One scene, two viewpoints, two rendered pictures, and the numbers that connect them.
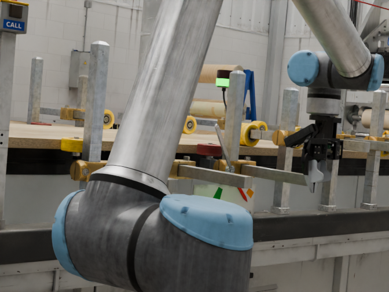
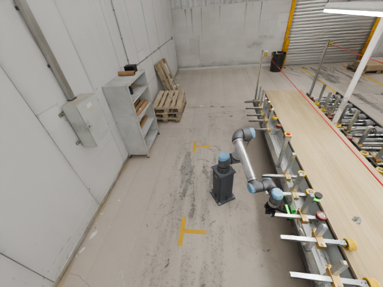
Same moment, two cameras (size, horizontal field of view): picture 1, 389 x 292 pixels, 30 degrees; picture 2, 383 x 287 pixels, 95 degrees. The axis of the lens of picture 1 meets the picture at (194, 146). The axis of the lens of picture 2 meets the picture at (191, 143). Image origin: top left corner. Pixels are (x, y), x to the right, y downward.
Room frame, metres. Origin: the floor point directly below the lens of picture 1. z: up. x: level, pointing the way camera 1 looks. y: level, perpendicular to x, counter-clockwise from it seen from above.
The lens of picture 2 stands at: (2.28, -1.38, 2.46)
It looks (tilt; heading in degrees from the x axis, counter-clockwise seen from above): 38 degrees down; 144
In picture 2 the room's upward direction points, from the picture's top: 6 degrees counter-clockwise
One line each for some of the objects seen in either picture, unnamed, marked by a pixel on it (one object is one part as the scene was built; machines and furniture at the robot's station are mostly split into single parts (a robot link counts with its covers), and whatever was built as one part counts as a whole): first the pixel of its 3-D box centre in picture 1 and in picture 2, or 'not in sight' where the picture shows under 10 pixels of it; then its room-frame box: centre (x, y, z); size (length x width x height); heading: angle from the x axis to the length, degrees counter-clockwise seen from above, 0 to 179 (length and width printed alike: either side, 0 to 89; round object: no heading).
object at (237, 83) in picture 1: (230, 150); (303, 210); (2.18, -0.11, 0.90); 0.03 x 0.03 x 0.48; 42
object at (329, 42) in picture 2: not in sight; (318, 72); (1.10, 2.71, 1.25); 0.15 x 0.08 x 1.10; 132
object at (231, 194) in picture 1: (224, 201); (294, 215); (2.14, -0.10, 0.75); 0.26 x 0.01 x 0.10; 132
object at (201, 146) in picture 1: (208, 160); (320, 218); (2.30, -0.05, 0.85); 0.08 x 0.08 x 0.11
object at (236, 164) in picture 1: (233, 168); (302, 215); (2.19, -0.12, 0.85); 0.13 x 0.06 x 0.05; 132
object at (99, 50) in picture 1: (92, 136); (288, 168); (1.84, 0.26, 0.92); 0.03 x 0.03 x 0.48; 42
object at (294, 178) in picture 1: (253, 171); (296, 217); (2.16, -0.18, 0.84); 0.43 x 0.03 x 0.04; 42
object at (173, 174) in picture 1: (171, 168); (293, 193); (2.02, 0.06, 0.84); 0.13 x 0.06 x 0.05; 132
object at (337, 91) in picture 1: (325, 76); (276, 196); (1.98, -0.34, 1.14); 0.10 x 0.09 x 0.12; 149
